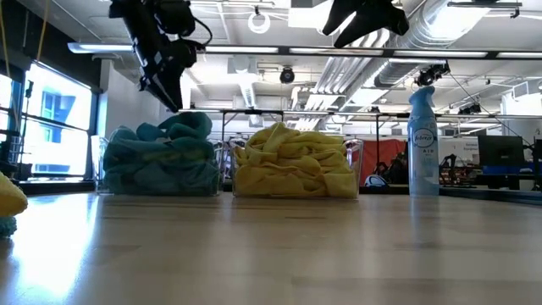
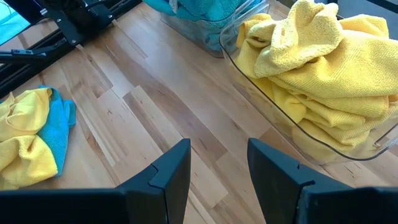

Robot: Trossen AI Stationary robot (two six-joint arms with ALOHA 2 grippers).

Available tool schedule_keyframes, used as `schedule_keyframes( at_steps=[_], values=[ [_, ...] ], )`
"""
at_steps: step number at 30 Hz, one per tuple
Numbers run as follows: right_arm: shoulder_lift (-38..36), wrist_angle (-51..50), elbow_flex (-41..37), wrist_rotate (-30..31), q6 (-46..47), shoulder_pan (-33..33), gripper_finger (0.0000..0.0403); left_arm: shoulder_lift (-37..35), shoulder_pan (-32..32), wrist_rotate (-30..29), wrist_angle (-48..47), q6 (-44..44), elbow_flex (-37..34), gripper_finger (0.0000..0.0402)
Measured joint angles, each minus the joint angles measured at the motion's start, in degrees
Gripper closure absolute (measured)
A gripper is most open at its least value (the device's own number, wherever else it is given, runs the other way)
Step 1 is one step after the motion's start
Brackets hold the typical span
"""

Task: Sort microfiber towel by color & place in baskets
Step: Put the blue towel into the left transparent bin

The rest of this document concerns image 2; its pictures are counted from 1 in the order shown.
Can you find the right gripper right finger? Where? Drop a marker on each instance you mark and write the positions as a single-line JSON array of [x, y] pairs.
[[326, 208]]

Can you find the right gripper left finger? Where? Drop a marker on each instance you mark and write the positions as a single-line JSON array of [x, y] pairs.
[[93, 208]]

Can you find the teal microfiber towel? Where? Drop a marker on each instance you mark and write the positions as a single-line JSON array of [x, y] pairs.
[[211, 9], [57, 130]]

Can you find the light blue microfiber towel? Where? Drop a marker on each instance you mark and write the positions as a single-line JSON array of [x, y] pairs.
[[158, 6]]

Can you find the clear plastic basket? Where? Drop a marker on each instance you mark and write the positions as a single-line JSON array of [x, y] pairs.
[[267, 121], [192, 37]]

